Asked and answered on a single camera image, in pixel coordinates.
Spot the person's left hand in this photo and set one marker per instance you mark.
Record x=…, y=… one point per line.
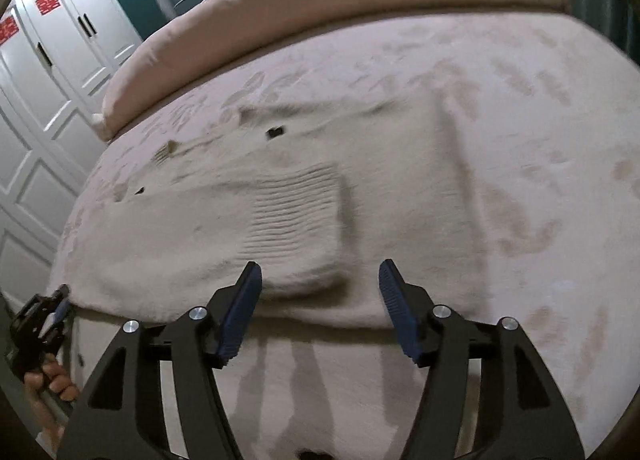
x=42, y=382

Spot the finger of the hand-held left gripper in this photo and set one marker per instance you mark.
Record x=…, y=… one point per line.
x=61, y=312

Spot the white panelled wardrobe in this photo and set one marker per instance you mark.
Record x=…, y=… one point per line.
x=65, y=50

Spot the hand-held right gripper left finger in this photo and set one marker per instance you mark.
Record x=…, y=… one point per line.
x=241, y=320

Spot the red paper sticker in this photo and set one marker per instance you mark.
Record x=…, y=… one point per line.
x=7, y=31
x=47, y=2

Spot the cream knit sweater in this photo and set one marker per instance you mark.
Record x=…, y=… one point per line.
x=300, y=180

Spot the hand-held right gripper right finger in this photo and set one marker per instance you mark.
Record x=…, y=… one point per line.
x=397, y=315

